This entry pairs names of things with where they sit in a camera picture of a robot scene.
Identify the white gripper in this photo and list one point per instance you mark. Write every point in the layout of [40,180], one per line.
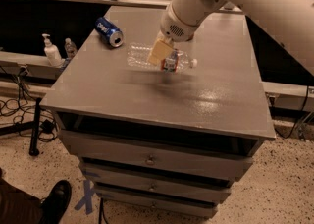
[174,28]

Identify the clear plastic water bottle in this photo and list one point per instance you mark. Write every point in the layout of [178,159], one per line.
[177,61]

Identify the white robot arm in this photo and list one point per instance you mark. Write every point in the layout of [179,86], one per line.
[289,22]

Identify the small clear sanitizer bottle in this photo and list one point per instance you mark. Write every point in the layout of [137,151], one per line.
[70,48]

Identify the white pump lotion bottle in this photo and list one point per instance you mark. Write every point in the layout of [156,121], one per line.
[51,51]

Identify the blue Pepsi can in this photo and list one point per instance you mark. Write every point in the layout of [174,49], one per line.
[109,32]

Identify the grey drawer cabinet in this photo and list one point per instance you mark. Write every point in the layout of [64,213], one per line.
[172,141]

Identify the black stand leg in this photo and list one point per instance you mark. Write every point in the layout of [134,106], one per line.
[33,150]

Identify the blue tape cross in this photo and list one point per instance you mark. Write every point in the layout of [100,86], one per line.
[86,200]

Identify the black leather shoe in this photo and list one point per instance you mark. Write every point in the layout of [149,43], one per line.
[56,204]

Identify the brown trouser leg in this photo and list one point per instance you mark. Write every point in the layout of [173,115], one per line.
[18,207]

